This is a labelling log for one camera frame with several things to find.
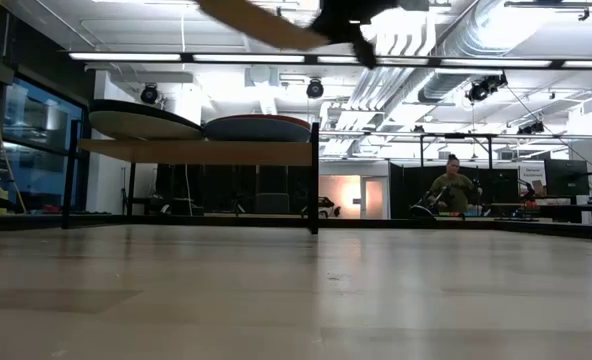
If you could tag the white printed sign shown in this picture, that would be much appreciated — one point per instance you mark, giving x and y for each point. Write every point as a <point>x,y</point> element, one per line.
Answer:
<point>532,175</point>

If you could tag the black metal frame stand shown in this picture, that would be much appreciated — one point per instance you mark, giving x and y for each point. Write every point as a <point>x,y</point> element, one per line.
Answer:
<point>456,135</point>

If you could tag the yellow object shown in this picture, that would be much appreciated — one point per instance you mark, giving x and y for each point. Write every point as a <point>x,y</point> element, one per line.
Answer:
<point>1,192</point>

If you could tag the black track light cluster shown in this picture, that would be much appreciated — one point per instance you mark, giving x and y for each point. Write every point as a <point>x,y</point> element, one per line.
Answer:
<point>485,87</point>

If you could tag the orange plate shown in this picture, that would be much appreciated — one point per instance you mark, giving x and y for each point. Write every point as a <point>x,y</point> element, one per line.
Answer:
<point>261,22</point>

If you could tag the silver ventilation duct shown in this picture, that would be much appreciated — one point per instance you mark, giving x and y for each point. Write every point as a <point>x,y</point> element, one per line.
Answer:
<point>456,75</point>

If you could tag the black ceiling spot lamp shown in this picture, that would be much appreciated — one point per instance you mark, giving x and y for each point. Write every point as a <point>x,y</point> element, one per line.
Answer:
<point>315,89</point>
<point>149,94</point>

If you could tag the dark chair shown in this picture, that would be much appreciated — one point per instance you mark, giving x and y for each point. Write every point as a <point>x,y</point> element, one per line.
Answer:
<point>272,202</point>

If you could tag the black overhead frame bar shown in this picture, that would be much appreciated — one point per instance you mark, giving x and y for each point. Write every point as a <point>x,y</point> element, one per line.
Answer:
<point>256,58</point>

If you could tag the dark computer monitor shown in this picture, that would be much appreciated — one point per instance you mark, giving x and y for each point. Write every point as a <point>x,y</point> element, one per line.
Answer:
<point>567,177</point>

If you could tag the cream white plate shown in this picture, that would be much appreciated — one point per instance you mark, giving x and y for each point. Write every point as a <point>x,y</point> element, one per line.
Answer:
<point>141,126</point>

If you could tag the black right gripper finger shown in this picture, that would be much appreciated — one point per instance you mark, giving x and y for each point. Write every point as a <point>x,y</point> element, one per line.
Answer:
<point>321,36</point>

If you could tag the wooden shelf with black legs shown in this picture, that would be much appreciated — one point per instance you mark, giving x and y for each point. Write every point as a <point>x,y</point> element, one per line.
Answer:
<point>201,152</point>

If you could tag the person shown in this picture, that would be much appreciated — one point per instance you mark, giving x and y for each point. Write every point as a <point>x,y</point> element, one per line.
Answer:
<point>456,192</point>

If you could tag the blue plate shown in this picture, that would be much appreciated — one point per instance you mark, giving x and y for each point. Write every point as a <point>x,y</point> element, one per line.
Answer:
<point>256,132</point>

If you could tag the small black track lights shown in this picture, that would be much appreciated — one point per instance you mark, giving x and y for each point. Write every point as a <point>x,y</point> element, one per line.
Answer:
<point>531,128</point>

